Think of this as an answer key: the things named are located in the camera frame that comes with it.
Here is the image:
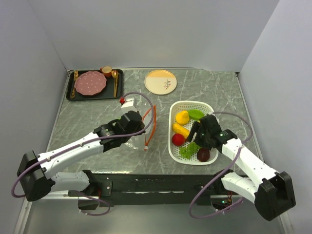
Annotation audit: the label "clear orange zip bag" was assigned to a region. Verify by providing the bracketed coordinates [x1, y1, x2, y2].
[121, 101, 157, 152]

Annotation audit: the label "red toy fruit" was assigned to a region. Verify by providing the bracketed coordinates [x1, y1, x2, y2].
[171, 134, 186, 147]

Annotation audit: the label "green toy grapes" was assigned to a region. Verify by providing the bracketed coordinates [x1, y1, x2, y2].
[179, 142, 200, 159]

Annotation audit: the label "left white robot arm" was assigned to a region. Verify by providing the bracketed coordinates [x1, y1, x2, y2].
[17, 111, 147, 201]

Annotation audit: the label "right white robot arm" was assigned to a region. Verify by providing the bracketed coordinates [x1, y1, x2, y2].
[187, 115, 296, 221]

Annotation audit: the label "green toy leaf slice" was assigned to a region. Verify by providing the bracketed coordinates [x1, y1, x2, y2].
[188, 109, 205, 121]

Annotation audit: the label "yellow toy pear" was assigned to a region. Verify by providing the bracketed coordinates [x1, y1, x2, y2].
[175, 111, 190, 125]

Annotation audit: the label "yellow toy banana piece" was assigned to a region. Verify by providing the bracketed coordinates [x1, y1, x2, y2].
[172, 122, 190, 139]

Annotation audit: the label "dark maroon toy fruit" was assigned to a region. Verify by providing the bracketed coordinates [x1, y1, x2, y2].
[196, 148, 210, 162]

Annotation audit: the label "white perforated plastic basket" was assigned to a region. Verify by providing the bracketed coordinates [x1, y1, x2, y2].
[168, 100, 219, 166]

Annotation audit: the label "cream orange round plate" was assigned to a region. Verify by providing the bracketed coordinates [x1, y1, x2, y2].
[144, 70, 177, 95]

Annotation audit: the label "gold spoon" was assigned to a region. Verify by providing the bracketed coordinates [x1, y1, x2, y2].
[112, 70, 118, 78]

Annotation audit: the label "pink dotted plate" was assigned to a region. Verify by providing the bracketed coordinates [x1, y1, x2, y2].
[75, 71, 107, 96]

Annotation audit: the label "orange cup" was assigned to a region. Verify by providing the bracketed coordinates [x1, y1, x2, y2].
[100, 66, 113, 78]

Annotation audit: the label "gold fork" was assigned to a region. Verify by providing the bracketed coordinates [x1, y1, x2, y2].
[70, 71, 78, 98]

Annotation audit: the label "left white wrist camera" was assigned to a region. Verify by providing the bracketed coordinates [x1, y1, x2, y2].
[120, 97, 137, 110]

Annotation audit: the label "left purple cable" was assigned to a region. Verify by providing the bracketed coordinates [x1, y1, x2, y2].
[11, 91, 156, 198]

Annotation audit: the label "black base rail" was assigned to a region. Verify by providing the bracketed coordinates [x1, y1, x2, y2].
[67, 170, 244, 210]

